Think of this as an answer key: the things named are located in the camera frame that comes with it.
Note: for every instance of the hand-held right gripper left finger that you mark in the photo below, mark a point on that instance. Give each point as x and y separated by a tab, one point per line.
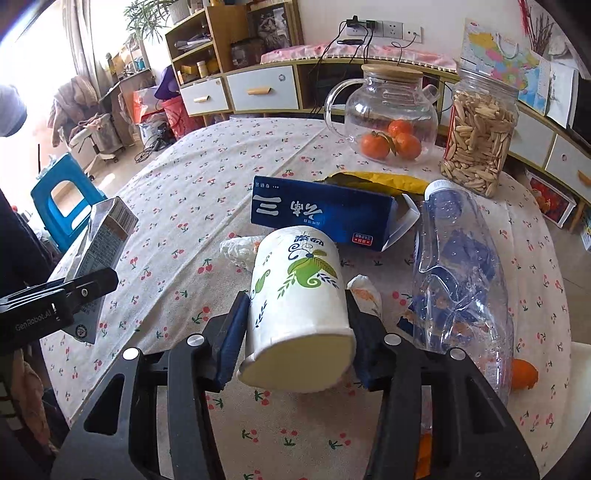
231	344

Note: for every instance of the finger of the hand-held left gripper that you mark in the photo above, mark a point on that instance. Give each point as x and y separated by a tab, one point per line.
87	284

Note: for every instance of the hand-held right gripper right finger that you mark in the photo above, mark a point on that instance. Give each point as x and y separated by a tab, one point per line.
365	344

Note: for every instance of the silver drink carton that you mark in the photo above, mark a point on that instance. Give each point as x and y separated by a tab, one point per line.
101	235

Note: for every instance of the white paper cup green print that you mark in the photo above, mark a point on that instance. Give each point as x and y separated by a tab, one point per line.
295	332

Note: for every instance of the crushed clear plastic bottle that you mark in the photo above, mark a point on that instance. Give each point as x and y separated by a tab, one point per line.
461	286

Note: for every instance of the blue cardboard box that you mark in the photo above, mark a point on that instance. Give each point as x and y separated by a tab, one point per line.
318	212

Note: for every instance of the crumpled tissue with orange print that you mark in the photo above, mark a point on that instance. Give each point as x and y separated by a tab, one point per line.
367	293

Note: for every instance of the crumpled white tissue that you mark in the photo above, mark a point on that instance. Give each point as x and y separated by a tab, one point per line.
238	249

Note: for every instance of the blue plastic stool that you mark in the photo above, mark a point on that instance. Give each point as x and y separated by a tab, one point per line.
44	194

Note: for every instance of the orange peel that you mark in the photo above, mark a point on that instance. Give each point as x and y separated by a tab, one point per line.
524	374

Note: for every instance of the yellow banana peel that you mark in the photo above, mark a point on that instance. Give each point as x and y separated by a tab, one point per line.
397	182

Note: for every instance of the pile of clothes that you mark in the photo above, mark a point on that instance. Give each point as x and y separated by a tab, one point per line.
74	101

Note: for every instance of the red bag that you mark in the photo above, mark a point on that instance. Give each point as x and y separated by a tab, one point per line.
182	115

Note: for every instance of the tangerine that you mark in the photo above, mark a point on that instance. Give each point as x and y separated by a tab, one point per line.
375	145
408	146
399	126

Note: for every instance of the white cabinet drawer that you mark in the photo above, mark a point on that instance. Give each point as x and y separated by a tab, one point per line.
263	87
205	97
531	138
570	166

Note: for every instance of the clear jar of seeds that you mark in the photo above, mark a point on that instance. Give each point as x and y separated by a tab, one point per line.
478	138

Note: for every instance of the goldfish print storage box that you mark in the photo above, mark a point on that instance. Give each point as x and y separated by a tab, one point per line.
549	198

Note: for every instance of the glass teapot with bamboo lid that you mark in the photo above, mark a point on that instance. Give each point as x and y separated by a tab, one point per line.
392	101

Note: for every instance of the long wooden cabinet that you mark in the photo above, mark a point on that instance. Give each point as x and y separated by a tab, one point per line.
299	92

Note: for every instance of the green potted plant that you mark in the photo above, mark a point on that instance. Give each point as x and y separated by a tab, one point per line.
147	16

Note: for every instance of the wooden shelf unit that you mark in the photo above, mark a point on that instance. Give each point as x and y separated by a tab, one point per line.
221	27

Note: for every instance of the pink cloth runner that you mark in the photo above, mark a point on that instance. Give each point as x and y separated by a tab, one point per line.
406	55

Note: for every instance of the map printed paper bag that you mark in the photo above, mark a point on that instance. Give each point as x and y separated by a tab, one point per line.
489	60

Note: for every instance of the framed cat picture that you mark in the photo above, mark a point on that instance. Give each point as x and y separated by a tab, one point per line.
272	25

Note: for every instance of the white paper sheet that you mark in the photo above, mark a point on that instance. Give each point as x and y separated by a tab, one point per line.
561	92

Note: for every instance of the dried branches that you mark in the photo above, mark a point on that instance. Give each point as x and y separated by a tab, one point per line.
540	32

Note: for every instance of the white wall socket strip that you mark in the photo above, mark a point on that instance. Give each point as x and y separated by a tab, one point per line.
392	30

